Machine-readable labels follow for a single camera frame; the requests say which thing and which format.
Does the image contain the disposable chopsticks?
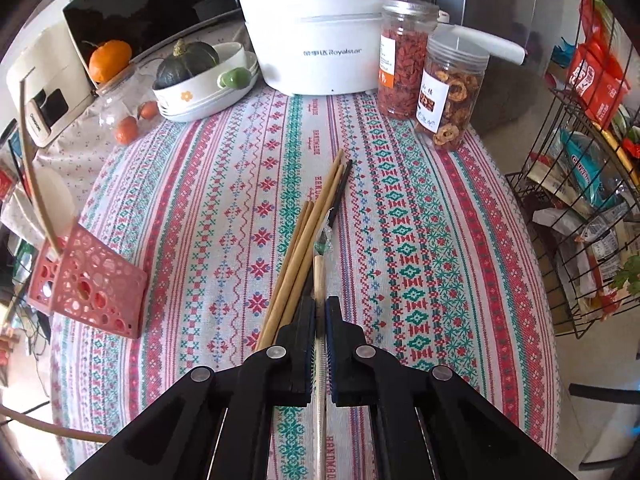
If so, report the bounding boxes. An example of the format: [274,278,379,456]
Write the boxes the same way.
[312,228,331,479]

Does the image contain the black chopstick gold band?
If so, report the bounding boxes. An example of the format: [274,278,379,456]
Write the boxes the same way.
[303,159,352,296]

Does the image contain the brown wooden chopstick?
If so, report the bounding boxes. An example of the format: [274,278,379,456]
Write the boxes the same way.
[274,148,344,328]

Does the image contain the patterned striped tablecloth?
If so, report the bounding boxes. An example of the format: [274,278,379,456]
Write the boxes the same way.
[51,84,560,453]

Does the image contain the pink perforated utensil holder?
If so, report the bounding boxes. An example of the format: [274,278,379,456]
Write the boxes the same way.
[27,224,148,339]

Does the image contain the glass jar with wooden lid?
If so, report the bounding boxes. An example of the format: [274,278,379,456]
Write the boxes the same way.
[98,64,162,145]

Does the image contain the dried fruit slices jar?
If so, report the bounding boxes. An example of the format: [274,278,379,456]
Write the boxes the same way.
[416,29,489,151]

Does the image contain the dark green pumpkin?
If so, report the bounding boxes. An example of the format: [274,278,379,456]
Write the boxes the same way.
[152,39,220,90]

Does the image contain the white air fryer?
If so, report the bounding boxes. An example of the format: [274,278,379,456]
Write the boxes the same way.
[6,21,94,148]

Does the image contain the orange tangerine on jar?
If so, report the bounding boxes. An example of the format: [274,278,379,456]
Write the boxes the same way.
[82,39,132,84]

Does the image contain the goji berry plastic jar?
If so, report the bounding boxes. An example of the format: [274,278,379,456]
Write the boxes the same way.
[378,0,439,119]

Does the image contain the white electric cooking pot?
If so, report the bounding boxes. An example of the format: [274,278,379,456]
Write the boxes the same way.
[232,0,528,98]

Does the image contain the black microwave oven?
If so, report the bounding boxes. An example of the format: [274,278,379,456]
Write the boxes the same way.
[63,0,240,64]

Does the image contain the silver refrigerator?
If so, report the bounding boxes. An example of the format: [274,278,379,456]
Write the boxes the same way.
[435,0,563,133]

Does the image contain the black wire storage rack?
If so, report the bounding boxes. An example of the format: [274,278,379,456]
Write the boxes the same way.
[508,0,639,338]

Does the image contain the white bowl with green handle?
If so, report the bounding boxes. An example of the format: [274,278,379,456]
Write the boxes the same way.
[152,42,259,122]

